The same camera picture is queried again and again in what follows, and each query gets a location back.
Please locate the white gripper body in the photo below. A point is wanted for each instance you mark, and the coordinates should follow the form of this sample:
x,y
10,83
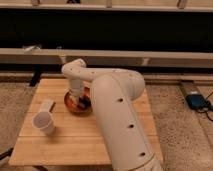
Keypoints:
x,y
76,87

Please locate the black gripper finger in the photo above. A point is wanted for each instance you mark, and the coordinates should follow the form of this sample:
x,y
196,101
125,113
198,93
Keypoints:
x,y
81,100

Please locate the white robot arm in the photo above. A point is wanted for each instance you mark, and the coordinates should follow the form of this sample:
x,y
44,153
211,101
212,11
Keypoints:
x,y
111,93

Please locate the orange bowl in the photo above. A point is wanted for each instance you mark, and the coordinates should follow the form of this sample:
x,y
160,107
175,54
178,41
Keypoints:
x,y
76,108

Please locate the white paper cup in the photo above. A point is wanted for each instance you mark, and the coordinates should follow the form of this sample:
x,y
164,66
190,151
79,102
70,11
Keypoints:
x,y
44,122

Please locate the blue device on floor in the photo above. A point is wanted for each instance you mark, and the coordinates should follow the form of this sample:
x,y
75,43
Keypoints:
x,y
197,102

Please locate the white shelf rail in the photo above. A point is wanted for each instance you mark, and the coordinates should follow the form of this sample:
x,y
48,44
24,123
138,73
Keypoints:
x,y
107,57

